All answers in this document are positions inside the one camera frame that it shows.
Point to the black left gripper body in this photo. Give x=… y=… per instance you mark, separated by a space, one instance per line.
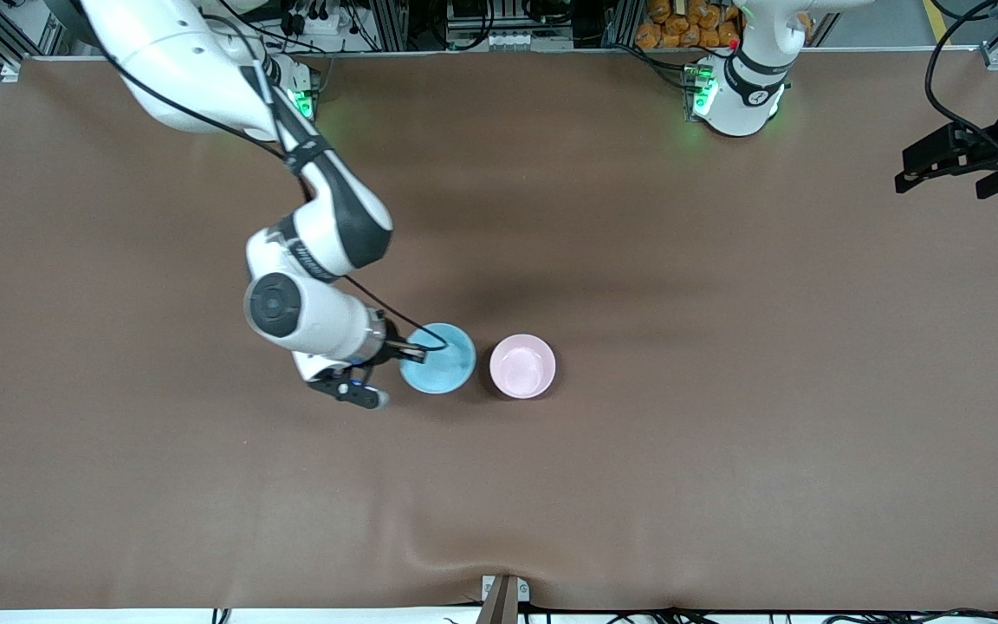
x=983 y=152

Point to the white terminal block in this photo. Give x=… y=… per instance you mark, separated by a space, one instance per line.
x=516 y=40

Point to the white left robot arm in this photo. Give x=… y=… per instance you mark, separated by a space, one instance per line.
x=746 y=87

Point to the white power strip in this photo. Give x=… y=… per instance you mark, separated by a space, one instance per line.
x=313 y=22

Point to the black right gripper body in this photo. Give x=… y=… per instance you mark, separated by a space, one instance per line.
x=392 y=344

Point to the pink bowl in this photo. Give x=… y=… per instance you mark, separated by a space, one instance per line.
x=522 y=367

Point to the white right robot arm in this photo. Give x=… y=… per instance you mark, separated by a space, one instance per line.
x=326 y=225

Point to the orange packaged goods pile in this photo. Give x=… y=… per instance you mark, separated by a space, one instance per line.
x=690 y=22

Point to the blue bowl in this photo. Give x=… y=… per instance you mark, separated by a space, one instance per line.
x=444 y=371

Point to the brown table cover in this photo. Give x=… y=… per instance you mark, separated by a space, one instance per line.
x=499 y=485

